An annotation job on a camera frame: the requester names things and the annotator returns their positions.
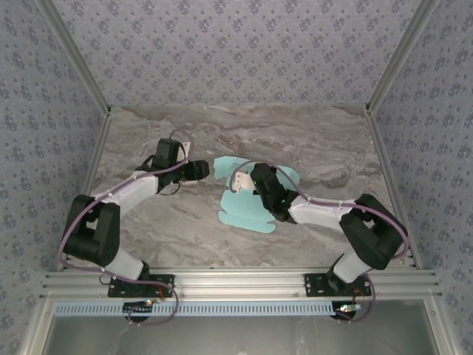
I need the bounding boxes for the light blue paper box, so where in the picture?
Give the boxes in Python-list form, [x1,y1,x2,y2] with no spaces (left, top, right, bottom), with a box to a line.
[213,155,301,234]

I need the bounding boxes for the left small circuit board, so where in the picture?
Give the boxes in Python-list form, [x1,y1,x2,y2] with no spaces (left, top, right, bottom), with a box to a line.
[123,300,155,314]

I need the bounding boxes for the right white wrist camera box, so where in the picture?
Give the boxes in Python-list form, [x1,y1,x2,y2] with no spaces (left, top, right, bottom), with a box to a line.
[235,170,256,194]

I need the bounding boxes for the left aluminium table side rail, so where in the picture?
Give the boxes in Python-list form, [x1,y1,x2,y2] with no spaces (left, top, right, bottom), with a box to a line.
[57,109,112,273]

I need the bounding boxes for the aluminium mounting rail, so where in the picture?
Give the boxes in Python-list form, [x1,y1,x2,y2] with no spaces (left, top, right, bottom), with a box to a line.
[40,269,443,299]

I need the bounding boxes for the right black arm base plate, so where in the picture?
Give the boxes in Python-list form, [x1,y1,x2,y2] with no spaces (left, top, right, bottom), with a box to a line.
[302,272,372,298]

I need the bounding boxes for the light blue slotted cable duct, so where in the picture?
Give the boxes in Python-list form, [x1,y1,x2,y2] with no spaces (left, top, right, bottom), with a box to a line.
[53,301,336,318]

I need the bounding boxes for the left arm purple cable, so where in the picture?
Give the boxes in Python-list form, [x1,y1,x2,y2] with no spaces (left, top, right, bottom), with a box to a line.
[57,128,193,327]

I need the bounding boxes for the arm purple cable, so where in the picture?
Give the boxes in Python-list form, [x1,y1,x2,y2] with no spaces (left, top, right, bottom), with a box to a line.
[229,160,410,325]
[57,128,193,327]

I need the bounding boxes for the left slanted aluminium frame post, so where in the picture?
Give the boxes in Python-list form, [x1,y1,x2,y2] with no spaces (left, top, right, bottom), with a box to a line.
[36,0,112,115]

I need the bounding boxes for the slanted aluminium frame post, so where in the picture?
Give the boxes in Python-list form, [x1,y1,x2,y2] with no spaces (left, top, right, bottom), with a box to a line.
[365,0,440,115]
[36,0,112,115]

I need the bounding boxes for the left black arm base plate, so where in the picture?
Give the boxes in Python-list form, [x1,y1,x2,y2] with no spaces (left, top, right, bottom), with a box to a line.
[107,274,175,298]

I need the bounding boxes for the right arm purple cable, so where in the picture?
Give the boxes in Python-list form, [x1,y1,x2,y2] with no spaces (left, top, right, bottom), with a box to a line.
[229,160,410,325]

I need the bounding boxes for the right slanted aluminium frame post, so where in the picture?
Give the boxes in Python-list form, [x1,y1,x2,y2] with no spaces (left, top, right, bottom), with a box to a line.
[365,0,440,115]

